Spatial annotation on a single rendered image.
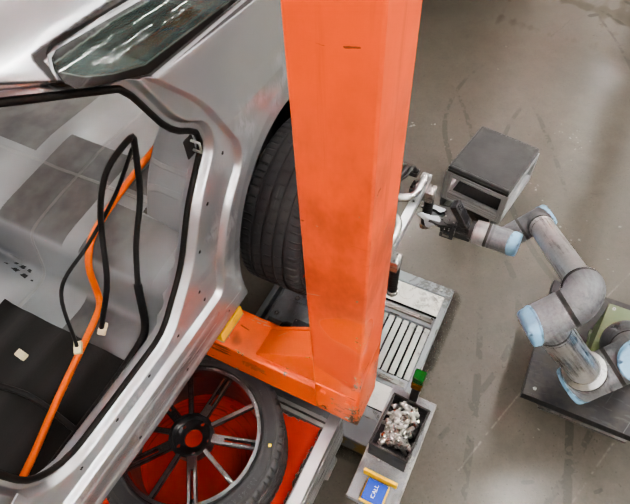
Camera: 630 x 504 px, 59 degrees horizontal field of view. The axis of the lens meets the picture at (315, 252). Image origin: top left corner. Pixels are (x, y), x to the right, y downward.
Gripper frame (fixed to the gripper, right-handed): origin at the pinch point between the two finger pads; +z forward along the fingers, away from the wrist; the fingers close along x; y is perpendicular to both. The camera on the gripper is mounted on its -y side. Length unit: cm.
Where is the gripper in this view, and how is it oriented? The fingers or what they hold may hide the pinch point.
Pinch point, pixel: (422, 209)
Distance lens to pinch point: 212.8
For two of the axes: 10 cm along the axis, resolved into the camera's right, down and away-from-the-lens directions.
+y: 0.4, 6.0, 8.0
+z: -8.9, -3.4, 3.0
